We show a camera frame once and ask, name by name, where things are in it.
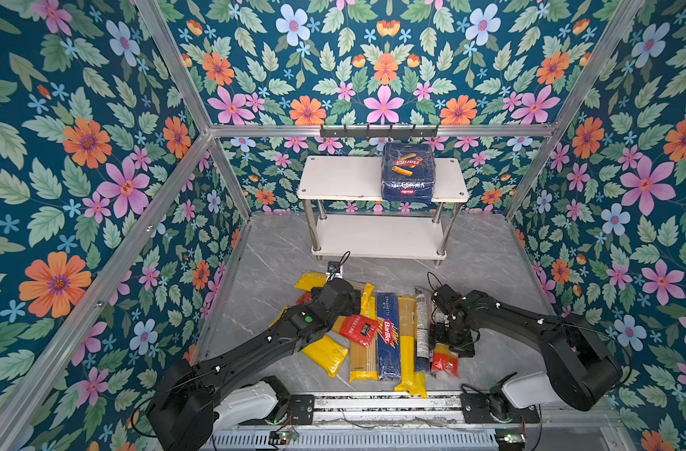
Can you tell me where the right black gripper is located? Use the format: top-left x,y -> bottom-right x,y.
425,322 -> 469,358

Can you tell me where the red spaghetti bag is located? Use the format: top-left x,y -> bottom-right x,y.
296,285 -> 379,348

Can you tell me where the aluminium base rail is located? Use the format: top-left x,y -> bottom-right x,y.
204,391 -> 636,450

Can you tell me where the metal hook rail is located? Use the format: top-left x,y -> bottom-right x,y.
319,124 -> 439,141

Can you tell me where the yellow spaghetti bag top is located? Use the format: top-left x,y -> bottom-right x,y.
294,271 -> 328,292

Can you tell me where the blue Barilla spaghetti box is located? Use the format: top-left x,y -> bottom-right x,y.
376,292 -> 401,381

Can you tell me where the red-edged spaghetti bag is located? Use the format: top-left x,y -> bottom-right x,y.
431,343 -> 459,378

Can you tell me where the yellow spaghetti bag long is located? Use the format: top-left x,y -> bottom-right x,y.
395,296 -> 428,398

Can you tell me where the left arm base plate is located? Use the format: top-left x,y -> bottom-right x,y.
273,394 -> 316,426

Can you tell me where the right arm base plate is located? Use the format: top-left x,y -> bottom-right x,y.
459,393 -> 540,425

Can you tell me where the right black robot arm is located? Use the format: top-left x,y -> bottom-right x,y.
432,285 -> 623,423

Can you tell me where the blue Barilla pasta bag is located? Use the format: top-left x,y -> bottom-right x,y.
381,142 -> 436,204

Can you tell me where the white two-tier shelf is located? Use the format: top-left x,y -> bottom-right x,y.
297,156 -> 470,263

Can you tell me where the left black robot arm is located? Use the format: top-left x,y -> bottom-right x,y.
145,277 -> 361,450

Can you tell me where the clear spaghetti bag label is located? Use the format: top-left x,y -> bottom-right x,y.
414,287 -> 431,373

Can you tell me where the yellow spaghetti bag upright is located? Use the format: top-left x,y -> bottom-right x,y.
350,284 -> 379,383

